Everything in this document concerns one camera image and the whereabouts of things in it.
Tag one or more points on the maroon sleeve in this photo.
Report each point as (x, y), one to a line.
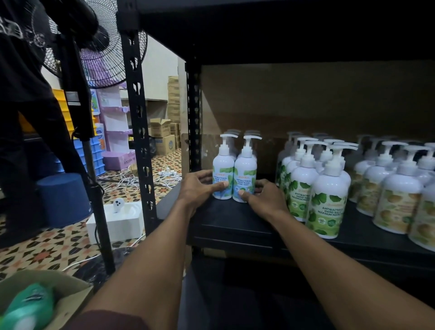
(105, 321)

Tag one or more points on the blue plastic stool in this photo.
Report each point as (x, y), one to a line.
(63, 200)

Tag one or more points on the black metal shelving rack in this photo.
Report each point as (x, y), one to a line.
(340, 27)

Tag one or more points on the open brown carton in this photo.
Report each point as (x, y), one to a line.
(159, 128)

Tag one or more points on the person's right forearm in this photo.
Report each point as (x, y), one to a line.
(340, 278)

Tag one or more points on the green refill pouch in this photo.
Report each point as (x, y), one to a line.
(29, 306)

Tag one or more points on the stack of blue plastic bins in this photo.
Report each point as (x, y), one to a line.
(95, 154)

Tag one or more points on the white rectangular box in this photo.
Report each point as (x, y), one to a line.
(115, 224)

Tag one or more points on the blue-label white pump bottle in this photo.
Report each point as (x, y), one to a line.
(245, 171)
(222, 170)
(253, 133)

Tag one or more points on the person's left thumb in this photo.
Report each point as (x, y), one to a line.
(220, 187)

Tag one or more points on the row of orange-label pump bottles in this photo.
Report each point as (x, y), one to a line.
(397, 204)

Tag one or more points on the row of green-label pump bottles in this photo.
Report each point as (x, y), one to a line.
(328, 200)

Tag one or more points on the person's right thumb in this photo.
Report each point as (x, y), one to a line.
(245, 195)

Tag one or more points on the white power strip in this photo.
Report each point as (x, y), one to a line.
(168, 172)

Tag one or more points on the black standing fan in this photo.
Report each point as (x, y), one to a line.
(102, 57)

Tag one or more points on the person's right hand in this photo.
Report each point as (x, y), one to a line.
(268, 202)

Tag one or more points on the stack of yellow plastic bins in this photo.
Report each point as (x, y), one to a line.
(64, 108)

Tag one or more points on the person's left forearm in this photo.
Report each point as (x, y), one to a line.
(149, 268)

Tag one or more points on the small white ghost figurine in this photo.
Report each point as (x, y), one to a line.
(118, 205)

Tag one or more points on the person's left hand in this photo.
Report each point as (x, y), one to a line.
(195, 190)

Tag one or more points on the closed brown carton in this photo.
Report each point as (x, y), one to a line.
(165, 145)

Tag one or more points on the open cardboard box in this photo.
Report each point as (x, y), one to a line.
(68, 292)

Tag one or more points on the purple cardboard display stand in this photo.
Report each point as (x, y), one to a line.
(115, 122)

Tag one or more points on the tall stack of brown cartons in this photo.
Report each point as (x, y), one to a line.
(173, 98)

